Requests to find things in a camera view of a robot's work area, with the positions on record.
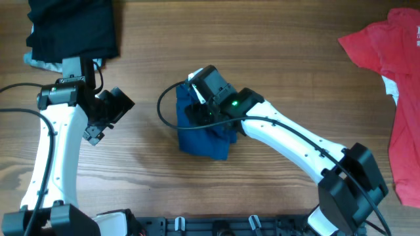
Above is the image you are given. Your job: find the left black cable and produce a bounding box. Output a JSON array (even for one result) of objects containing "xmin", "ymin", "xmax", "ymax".
[{"xmin": 0, "ymin": 82, "xmax": 56, "ymax": 236}]

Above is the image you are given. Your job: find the black cable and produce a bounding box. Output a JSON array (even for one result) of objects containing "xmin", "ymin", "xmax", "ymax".
[
  {"xmin": 156, "ymin": 81, "xmax": 393, "ymax": 236},
  {"xmin": 0, "ymin": 82, "xmax": 56, "ymax": 236}
]

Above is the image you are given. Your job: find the light grey folded garment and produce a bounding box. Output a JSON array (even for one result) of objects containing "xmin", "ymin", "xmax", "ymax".
[{"xmin": 23, "ymin": 51, "xmax": 104, "ymax": 73}]

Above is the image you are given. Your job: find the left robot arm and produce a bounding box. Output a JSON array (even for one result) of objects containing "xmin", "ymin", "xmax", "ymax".
[{"xmin": 1, "ymin": 57, "xmax": 144, "ymax": 235}]

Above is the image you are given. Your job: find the blue polo shirt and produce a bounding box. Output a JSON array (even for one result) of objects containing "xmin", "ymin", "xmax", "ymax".
[{"xmin": 176, "ymin": 85, "xmax": 238, "ymax": 161}]

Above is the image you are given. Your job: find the black folded garment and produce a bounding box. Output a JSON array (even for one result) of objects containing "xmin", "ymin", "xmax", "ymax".
[{"xmin": 26, "ymin": 0, "xmax": 119, "ymax": 63}]

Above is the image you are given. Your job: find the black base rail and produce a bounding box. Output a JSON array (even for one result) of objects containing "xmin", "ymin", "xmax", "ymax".
[{"xmin": 137, "ymin": 215, "xmax": 317, "ymax": 236}]

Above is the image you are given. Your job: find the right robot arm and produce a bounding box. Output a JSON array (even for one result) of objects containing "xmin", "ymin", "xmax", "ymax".
[{"xmin": 185, "ymin": 66, "xmax": 389, "ymax": 235}]

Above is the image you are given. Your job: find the right black cable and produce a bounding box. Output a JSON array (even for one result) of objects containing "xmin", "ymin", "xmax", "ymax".
[{"xmin": 156, "ymin": 81, "xmax": 393, "ymax": 236}]

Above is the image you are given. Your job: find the white garment under red shirt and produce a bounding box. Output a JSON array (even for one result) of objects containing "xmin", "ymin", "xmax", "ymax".
[{"xmin": 382, "ymin": 76, "xmax": 399, "ymax": 106}]

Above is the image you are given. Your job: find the red t-shirt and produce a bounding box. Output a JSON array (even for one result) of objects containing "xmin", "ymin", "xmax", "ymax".
[{"xmin": 338, "ymin": 8, "xmax": 419, "ymax": 207}]

